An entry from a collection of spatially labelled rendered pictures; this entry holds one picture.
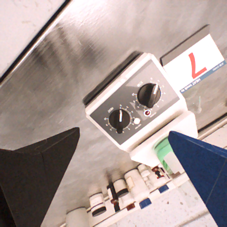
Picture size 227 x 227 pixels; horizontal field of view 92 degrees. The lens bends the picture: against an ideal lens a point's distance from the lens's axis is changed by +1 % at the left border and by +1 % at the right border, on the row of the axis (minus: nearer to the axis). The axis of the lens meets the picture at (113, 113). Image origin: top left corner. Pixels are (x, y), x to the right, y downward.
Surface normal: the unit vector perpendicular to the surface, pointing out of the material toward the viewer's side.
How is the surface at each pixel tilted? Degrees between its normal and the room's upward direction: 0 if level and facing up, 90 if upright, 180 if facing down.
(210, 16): 0
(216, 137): 90
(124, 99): 30
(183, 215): 90
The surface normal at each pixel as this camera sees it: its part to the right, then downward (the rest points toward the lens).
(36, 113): 0.34, 0.62
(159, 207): -0.55, -0.47
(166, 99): 0.00, 0.32
